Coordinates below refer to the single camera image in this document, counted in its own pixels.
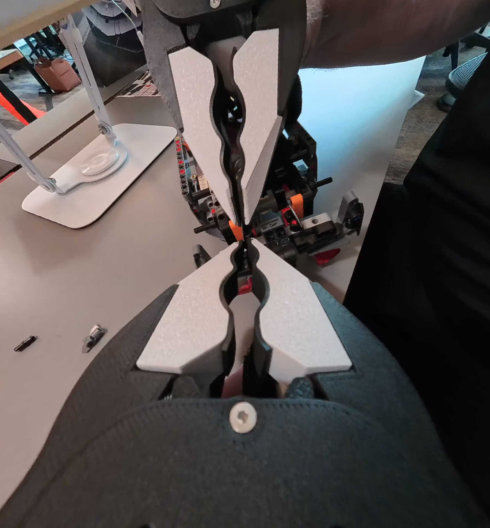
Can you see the lego car model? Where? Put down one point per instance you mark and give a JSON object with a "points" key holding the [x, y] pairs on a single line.
{"points": [[311, 225]]}

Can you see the orange traffic cone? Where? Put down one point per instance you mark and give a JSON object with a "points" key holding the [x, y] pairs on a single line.
{"points": [[5, 103]]}

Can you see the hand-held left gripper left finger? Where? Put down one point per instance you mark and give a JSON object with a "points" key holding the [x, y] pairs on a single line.
{"points": [[187, 330]]}

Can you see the person's right forearm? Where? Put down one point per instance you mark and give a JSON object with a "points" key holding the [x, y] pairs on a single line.
{"points": [[373, 29]]}

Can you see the black mesh office chair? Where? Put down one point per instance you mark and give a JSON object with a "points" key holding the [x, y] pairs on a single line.
{"points": [[463, 74]]}

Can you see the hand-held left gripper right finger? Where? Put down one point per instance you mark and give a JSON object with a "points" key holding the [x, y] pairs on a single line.
{"points": [[302, 330]]}

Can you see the sticker sheet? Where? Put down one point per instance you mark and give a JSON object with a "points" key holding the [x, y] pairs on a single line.
{"points": [[142, 84]]}

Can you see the brown bag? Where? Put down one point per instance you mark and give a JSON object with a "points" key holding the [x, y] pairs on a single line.
{"points": [[59, 76]]}

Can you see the black lego pin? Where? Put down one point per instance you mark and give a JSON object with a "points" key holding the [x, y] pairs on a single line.
{"points": [[24, 343]]}

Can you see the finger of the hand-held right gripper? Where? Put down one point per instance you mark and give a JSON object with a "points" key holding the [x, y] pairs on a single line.
{"points": [[191, 103], [261, 90]]}

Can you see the grey curved lego piece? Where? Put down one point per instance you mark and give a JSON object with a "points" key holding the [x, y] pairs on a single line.
{"points": [[92, 337]]}

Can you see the white book stand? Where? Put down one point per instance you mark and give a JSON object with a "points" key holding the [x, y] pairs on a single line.
{"points": [[137, 152]]}

